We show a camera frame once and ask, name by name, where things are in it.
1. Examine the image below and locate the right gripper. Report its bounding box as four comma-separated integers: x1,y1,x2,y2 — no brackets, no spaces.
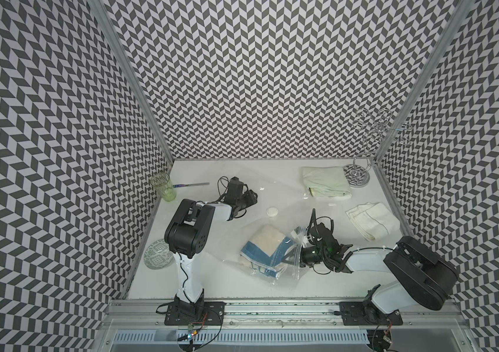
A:
281,244,328,268

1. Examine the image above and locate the clear plastic vacuum bag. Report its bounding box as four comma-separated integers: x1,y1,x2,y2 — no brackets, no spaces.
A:
210,174,309,292

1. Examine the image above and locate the blue and beige towel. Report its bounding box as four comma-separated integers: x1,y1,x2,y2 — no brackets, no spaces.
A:
238,225,296,280

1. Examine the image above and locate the white towel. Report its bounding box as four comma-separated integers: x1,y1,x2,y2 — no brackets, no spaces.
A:
346,202,400,242

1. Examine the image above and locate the pale green towel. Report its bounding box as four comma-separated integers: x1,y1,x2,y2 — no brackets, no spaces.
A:
302,167,352,199

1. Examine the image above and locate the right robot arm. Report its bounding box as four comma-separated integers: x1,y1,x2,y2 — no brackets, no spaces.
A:
300,218,459,315

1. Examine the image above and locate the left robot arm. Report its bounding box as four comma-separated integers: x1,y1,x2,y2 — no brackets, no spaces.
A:
164,177,258,309

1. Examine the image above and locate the green glass cup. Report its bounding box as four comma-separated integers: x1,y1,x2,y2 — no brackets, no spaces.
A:
150,172,176,202

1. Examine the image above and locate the patterned plate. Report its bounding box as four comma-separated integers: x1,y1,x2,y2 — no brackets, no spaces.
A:
143,239,175,270

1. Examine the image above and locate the purple handled utensil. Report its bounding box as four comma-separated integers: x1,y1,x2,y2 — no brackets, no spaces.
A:
172,182,210,189

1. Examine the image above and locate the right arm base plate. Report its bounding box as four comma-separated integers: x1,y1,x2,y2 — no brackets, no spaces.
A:
339,302,403,326

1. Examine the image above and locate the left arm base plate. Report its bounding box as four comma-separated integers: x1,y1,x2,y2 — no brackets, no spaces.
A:
164,300,226,326

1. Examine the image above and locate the chrome wire mug stand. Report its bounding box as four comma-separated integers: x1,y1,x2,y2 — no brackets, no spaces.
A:
343,109,415,189

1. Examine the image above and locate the aluminium front rail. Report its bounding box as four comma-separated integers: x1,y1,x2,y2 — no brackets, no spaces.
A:
100,299,469,331

